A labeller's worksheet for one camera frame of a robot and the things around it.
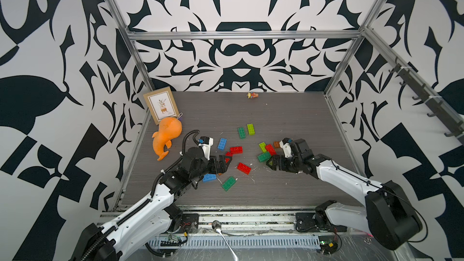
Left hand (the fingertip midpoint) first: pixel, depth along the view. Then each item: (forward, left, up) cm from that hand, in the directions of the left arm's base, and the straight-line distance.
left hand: (223, 154), depth 79 cm
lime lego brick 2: (+10, -20, -12) cm, 26 cm away
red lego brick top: (+8, -7, -12) cm, 16 cm away
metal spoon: (-24, +3, -14) cm, 28 cm away
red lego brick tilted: (+6, -2, -12) cm, 14 cm away
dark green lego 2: (+3, -20, -10) cm, 22 cm away
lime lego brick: (+21, -15, -12) cm, 29 cm away
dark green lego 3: (-8, -2, -13) cm, 15 cm away
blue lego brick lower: (-5, +7, -12) cm, 15 cm away
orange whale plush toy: (+19, +27, -6) cm, 34 cm away
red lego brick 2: (+8, -24, -11) cm, 27 cm away
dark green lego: (+19, -10, -12) cm, 24 cm away
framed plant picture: (+34, +34, -4) cm, 48 cm away
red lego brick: (-2, -10, -12) cm, 15 cm away
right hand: (0, -23, -9) cm, 25 cm away
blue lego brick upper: (+13, +1, -12) cm, 18 cm away
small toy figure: (+45, -18, -10) cm, 50 cm away
